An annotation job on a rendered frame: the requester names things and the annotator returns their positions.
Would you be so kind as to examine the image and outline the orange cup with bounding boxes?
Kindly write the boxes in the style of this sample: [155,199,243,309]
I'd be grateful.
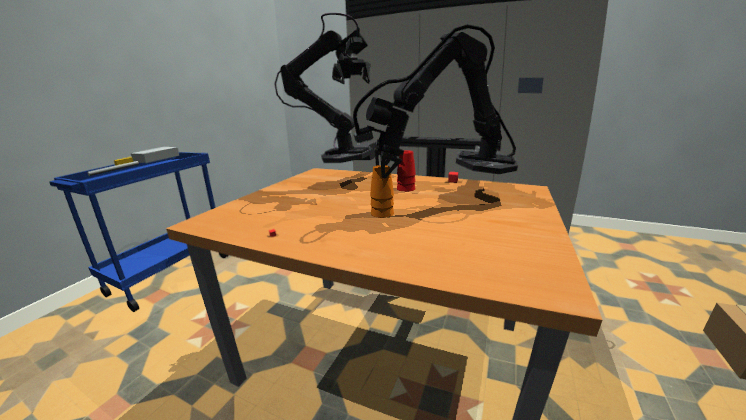
[371,206,394,218]
[370,165,394,199]
[370,197,394,208]

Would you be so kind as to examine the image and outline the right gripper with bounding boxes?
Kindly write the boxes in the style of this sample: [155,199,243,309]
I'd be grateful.
[332,42,371,84]

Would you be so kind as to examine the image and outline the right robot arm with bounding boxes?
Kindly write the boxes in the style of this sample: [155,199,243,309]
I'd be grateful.
[280,30,369,154]

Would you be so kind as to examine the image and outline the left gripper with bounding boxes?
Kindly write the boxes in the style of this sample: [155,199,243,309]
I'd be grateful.
[360,125,404,178]

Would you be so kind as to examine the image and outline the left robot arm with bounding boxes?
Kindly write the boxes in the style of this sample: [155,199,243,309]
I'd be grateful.
[366,32,515,164]

